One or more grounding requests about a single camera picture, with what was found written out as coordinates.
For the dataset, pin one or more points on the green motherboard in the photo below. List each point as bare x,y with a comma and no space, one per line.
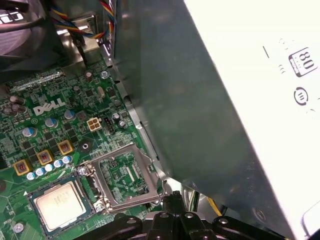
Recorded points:
62,140

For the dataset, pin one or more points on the metal socket cover frame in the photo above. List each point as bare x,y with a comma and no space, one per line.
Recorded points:
135,201

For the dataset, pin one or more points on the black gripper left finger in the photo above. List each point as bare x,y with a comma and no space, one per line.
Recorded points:
157,225

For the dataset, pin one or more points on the grey power supply white label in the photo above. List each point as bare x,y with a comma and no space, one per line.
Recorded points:
187,100

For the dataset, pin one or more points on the black case fan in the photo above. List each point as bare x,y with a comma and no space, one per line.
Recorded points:
22,42

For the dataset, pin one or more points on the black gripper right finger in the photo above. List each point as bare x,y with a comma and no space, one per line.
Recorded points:
195,225

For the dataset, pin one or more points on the silver CPU green edge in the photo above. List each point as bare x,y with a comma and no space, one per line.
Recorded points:
60,205

